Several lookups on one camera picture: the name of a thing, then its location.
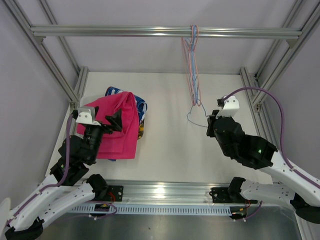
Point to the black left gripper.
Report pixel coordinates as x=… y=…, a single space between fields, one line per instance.
x=115 y=119

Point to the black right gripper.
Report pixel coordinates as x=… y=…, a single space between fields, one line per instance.
x=210 y=120

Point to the pink trousers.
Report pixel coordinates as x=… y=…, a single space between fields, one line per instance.
x=119 y=145

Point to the blue white patterned trousers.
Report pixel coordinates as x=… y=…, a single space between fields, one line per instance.
x=141 y=104

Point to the olive yellow camouflage trousers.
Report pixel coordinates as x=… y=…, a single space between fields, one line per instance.
x=141 y=131

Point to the blue hanger of camouflage trousers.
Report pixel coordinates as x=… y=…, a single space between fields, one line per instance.
x=198 y=83

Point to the pink hanger of orange trousers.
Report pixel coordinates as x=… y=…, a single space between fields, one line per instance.
x=195 y=67

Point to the light blue wire hanger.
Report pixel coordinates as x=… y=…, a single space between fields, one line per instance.
x=192 y=63

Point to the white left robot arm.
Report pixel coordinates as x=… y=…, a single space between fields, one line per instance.
x=51 y=199

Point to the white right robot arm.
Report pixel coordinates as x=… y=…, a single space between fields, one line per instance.
x=300 y=191

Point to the white plastic basket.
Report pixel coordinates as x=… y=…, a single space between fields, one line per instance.
x=84 y=101

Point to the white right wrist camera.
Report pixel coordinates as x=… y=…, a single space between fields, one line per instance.
x=229 y=107

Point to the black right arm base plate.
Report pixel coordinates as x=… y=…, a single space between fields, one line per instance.
x=226 y=195

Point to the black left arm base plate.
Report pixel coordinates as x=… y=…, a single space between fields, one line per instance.
x=114 y=193

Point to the white slotted cable duct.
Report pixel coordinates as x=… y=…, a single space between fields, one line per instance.
x=149 y=209

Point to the aluminium hanging rail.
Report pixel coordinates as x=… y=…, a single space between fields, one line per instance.
x=165 y=31

